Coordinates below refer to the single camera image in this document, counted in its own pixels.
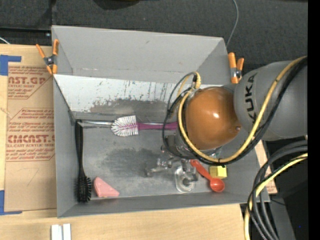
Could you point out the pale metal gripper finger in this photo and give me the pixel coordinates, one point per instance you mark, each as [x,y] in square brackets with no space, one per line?
[165,162]
[156,170]

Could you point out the grey metal bin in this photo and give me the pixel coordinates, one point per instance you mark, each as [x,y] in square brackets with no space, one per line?
[130,159]

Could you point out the white and purple bottle brush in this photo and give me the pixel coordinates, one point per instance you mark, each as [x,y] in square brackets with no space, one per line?
[125,126]

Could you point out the yellow block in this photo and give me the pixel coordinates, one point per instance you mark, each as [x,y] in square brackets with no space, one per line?
[218,172]

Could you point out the orange measuring spoon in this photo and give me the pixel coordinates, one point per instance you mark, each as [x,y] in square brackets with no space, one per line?
[216,184]

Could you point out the pink wedge sponge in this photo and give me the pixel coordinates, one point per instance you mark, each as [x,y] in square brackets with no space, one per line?
[103,189]

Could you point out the black hairbrush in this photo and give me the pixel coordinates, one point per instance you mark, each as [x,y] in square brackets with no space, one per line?
[83,186]

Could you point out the brown cardboard board red print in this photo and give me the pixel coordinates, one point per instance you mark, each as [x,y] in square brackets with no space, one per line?
[30,124]

